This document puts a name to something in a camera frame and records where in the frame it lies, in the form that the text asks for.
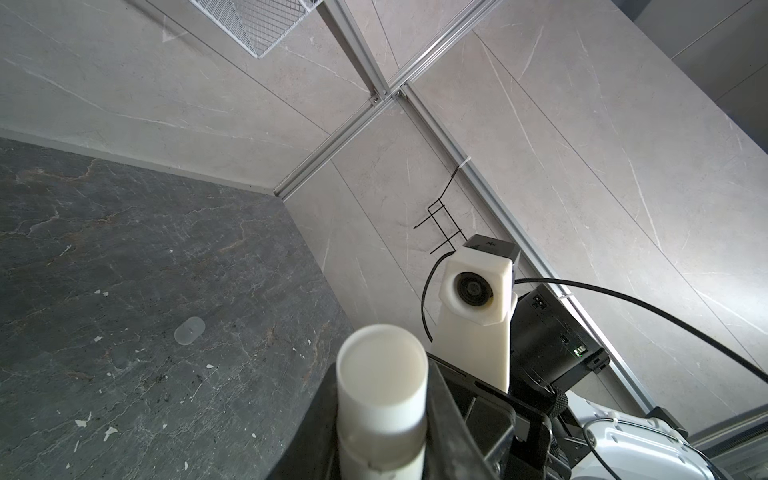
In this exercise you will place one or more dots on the black wire hook rack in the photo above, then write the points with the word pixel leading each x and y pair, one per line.
pixel 437 209

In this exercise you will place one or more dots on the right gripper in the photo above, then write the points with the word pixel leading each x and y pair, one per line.
pixel 513 437

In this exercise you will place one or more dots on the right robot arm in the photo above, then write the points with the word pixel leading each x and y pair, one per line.
pixel 511 365

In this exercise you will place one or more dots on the clear glue stick cap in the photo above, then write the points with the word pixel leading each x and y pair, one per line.
pixel 189 330

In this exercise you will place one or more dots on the white glue stick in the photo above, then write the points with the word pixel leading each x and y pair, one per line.
pixel 382 372

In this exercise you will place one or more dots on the white wire mesh basket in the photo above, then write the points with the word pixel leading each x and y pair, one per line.
pixel 256 25

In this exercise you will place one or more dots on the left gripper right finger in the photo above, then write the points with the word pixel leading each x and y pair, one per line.
pixel 451 452

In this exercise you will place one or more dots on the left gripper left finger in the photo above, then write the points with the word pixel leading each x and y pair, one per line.
pixel 313 451

